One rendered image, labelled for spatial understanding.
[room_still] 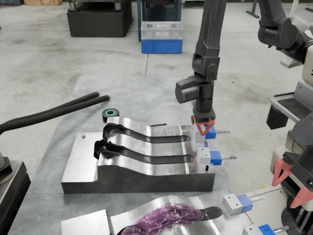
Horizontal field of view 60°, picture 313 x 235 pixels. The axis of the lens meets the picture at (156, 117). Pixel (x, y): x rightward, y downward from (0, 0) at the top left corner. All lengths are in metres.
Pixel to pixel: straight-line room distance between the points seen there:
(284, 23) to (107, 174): 0.73
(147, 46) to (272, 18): 3.22
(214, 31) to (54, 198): 0.73
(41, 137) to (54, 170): 1.57
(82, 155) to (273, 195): 1.14
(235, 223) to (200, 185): 0.18
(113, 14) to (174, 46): 1.22
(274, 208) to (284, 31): 1.01
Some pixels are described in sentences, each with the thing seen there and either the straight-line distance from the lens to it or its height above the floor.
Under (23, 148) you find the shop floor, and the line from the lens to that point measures 2.58.
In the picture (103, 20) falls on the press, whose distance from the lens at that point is 4.79.
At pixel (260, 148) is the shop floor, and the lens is 2.48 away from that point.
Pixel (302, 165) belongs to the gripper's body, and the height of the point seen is 1.09.
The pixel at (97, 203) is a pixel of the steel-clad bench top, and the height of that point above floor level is 0.80.
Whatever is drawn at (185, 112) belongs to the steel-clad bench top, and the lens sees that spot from 1.32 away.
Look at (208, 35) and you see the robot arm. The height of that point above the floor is 1.28.
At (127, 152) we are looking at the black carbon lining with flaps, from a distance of 0.93.
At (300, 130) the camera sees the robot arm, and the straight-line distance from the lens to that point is 0.64.
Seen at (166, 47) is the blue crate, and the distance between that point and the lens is 4.10.
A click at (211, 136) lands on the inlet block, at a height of 0.91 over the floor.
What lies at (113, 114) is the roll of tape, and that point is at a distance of 1.26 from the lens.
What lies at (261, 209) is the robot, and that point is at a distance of 1.66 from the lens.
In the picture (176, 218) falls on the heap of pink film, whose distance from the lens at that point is 0.76.
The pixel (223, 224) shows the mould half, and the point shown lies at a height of 0.86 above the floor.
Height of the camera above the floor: 1.54
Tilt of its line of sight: 35 degrees down
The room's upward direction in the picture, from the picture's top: straight up
